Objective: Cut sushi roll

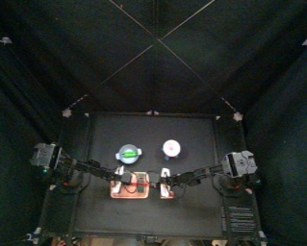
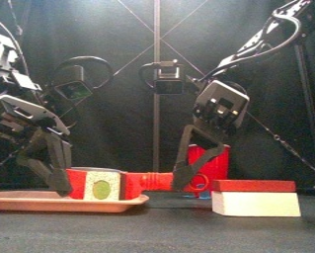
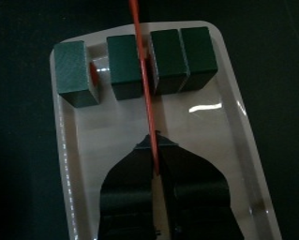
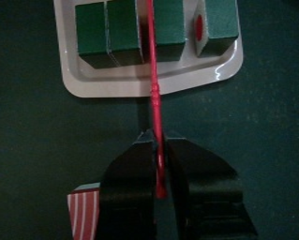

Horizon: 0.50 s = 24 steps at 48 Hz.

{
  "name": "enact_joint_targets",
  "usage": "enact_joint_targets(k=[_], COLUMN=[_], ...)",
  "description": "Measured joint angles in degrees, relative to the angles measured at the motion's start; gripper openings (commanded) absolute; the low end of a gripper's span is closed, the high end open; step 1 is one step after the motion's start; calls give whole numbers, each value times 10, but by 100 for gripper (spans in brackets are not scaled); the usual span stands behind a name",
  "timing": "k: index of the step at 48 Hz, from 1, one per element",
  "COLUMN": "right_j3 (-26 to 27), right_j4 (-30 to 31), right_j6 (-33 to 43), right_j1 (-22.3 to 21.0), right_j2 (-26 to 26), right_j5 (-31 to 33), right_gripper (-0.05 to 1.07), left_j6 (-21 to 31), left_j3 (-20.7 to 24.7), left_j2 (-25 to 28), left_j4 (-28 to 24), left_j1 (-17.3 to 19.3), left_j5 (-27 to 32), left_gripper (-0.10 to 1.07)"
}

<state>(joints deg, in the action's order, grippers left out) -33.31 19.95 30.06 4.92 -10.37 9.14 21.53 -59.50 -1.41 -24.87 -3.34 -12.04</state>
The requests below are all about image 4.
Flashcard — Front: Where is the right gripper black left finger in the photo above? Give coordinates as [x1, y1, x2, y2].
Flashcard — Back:
[93, 128, 158, 240]

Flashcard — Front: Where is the toy salmon nigiri block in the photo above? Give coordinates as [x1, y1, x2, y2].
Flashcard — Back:
[66, 182, 102, 240]

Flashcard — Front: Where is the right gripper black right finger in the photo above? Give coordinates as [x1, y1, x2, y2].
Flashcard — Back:
[162, 130, 260, 240]

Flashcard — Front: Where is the pink plastic tray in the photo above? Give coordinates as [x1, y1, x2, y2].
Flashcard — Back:
[52, 0, 245, 99]

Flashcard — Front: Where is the toy sushi roll piece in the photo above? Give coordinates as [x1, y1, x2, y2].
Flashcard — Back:
[73, 1, 116, 70]
[152, 0, 188, 63]
[192, 0, 240, 58]
[105, 0, 148, 67]

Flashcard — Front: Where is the red plastic toy knife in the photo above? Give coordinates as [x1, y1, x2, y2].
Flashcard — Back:
[144, 0, 169, 200]

